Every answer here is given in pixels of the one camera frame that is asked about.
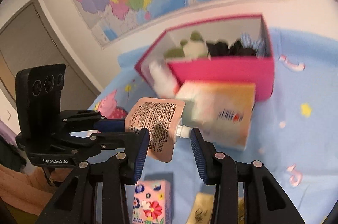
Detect orange white carton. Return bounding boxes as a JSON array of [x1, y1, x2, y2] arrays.
[[175, 80, 257, 152]]

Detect yellow packet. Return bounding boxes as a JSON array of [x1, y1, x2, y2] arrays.
[[185, 192, 216, 224]]

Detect blue striped cloth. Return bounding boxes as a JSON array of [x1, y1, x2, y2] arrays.
[[240, 32, 266, 59]]

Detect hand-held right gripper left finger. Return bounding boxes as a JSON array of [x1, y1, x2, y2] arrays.
[[37, 128, 150, 224]]

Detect pink spouted pouch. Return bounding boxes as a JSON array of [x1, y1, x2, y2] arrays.
[[124, 97, 192, 163]]

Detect green white plush toy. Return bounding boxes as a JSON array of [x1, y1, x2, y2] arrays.
[[163, 31, 210, 60]]

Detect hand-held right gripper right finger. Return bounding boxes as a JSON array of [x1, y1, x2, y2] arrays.
[[190, 128, 299, 224]]

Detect white fluffy item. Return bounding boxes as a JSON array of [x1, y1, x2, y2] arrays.
[[149, 60, 183, 98]]

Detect peach cloth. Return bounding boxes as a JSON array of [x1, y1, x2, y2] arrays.
[[0, 161, 70, 217]]

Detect pink cardboard box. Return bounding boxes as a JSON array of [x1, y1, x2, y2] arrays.
[[134, 14, 275, 102]]

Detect pink floral tissue pack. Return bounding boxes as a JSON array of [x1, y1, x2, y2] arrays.
[[133, 179, 175, 224]]

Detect grey door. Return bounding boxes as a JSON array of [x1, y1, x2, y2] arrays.
[[0, 0, 105, 119]]

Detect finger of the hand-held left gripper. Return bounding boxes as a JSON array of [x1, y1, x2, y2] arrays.
[[59, 109, 127, 135], [69, 131, 139, 151]]

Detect black cloth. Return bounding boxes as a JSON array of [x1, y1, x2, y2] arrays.
[[206, 39, 258, 57]]

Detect blue printed blanket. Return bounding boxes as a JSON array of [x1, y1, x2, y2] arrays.
[[87, 26, 338, 224]]

